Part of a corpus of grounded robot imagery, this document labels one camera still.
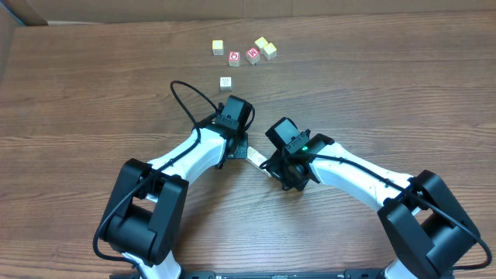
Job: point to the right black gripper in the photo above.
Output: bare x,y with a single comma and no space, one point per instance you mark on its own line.
274,167

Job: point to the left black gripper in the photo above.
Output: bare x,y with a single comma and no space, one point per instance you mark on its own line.
241,148

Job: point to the white patterned block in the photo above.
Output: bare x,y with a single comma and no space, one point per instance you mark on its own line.
250,152
225,83

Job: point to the red framed block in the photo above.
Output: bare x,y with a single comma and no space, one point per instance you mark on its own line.
257,159

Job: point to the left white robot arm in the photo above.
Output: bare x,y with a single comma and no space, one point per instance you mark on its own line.
142,218

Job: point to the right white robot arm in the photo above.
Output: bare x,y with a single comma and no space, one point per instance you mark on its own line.
427,227

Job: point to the red block letter left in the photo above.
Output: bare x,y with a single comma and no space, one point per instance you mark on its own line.
234,59

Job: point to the red block letter E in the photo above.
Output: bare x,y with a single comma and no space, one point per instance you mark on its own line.
253,55

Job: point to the yellow block right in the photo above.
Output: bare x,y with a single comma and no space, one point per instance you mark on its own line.
270,51

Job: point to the yellow block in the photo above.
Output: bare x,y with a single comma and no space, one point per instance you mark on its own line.
217,47
260,43
270,51

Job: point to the yellow block far left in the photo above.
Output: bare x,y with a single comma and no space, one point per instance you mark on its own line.
217,47

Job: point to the yellow block upper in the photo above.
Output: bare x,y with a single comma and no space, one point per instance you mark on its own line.
260,43

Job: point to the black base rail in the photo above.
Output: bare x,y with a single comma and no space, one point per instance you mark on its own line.
371,273

